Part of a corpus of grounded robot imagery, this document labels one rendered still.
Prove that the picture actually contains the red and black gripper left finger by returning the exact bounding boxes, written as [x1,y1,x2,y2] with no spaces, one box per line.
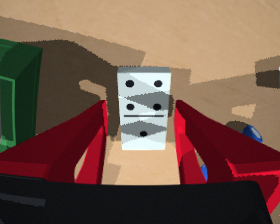
[0,100,108,184]

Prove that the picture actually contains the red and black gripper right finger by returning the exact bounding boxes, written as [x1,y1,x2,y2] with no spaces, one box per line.
[174,100,280,214]

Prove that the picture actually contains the green open bin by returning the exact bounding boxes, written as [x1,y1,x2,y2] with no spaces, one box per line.
[0,38,43,153]

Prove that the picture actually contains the blue aa battery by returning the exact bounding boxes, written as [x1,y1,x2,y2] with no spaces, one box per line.
[201,125,263,180]

